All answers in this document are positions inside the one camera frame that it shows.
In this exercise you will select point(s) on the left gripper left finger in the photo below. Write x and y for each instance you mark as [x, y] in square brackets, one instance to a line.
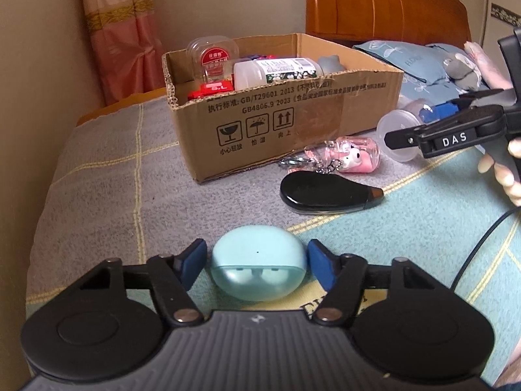
[171, 277]

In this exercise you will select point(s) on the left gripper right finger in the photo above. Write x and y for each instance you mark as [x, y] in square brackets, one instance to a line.
[343, 278]

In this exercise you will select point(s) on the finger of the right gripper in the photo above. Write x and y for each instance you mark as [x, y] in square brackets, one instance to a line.
[478, 98]
[467, 128]

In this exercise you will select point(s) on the mint green earbud case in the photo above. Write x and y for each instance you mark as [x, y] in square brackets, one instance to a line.
[258, 263]

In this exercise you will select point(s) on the black glossy oval device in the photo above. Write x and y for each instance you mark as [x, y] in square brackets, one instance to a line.
[307, 192]

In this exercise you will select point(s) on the pink cartoon keychain bottle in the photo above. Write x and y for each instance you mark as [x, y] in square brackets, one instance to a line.
[343, 155]

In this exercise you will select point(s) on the white translucent plastic bottle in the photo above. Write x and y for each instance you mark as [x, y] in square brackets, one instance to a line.
[260, 72]

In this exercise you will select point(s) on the clear plastic lidded container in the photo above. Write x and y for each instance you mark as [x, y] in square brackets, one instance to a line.
[212, 58]

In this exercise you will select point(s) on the black and red toy locomotive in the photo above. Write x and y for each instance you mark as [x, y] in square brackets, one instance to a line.
[260, 57]

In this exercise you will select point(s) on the person's right hand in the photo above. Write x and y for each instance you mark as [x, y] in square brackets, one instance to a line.
[499, 156]

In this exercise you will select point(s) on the blue floral bed sheet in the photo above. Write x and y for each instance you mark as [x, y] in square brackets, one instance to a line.
[438, 93]

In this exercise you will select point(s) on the pink folded blanket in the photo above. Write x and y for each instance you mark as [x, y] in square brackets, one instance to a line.
[489, 71]

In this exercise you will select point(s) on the grey plush toy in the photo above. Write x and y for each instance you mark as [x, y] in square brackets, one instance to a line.
[463, 72]

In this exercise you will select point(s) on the blue floral pillow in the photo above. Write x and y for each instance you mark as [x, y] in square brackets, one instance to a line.
[422, 62]

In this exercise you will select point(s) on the checked green grey blanket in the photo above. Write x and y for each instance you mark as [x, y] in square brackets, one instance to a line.
[121, 189]

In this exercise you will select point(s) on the grey cat figurine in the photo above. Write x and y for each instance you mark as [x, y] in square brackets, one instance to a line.
[330, 65]

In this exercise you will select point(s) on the wooden bed headboard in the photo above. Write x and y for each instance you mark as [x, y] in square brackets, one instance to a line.
[415, 21]

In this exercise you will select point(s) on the wooden bench edge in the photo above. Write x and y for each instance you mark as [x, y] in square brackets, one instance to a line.
[125, 103]

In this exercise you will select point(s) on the brown cardboard box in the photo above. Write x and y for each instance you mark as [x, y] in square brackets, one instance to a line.
[226, 133]

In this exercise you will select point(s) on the pink curtain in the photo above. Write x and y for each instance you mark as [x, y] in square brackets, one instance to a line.
[126, 46]

